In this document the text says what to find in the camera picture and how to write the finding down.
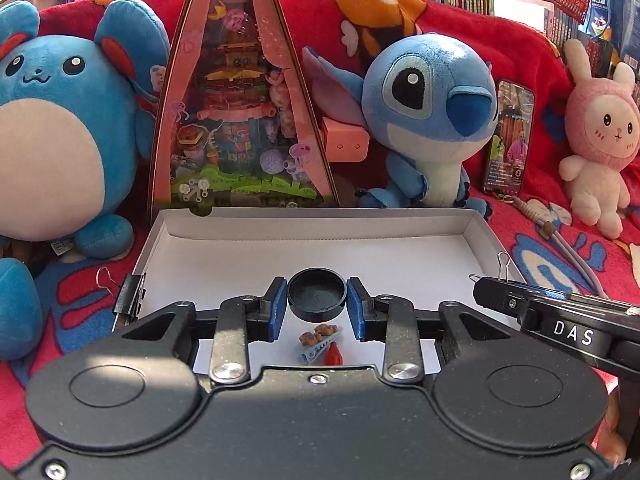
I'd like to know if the binder clip on box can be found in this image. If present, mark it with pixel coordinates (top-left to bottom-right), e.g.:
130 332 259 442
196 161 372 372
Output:
96 266 145 330

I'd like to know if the blue round mouse plush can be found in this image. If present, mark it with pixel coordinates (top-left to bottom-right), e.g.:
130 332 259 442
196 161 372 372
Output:
1 0 170 361

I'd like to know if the grey phone lanyard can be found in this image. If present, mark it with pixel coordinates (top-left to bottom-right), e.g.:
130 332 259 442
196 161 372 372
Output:
506 193 609 298

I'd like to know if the blue bear hair clip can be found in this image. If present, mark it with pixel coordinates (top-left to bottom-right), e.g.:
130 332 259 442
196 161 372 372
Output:
296 323 342 365

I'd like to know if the pink bunny plush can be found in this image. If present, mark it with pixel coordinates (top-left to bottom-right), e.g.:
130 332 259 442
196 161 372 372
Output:
559 39 639 240

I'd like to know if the black round lid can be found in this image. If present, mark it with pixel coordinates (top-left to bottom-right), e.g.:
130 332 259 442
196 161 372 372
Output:
288 268 347 323

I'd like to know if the blue paper bag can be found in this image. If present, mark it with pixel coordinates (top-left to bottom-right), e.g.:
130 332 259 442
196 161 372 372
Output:
579 0 639 77

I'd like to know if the red patterned blanket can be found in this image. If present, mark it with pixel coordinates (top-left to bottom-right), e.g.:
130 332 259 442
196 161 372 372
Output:
1 0 639 468

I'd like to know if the black binder clip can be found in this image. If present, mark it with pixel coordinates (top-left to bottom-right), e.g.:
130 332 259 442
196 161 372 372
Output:
497 250 512 282

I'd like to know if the blue Stitch plush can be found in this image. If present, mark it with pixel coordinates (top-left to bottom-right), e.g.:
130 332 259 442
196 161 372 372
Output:
300 32 498 218

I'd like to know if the person's right hand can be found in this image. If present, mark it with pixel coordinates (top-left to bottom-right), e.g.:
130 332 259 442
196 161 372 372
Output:
596 391 627 466

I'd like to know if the white shallow cardboard box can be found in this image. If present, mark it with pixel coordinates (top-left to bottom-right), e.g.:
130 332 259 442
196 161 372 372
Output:
112 206 526 376

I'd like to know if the smartphone with lit screen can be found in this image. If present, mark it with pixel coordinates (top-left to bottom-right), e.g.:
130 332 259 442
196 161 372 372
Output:
484 80 535 195

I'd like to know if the pink triangular toy box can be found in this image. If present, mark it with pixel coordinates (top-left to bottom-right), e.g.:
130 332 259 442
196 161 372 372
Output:
150 0 338 214

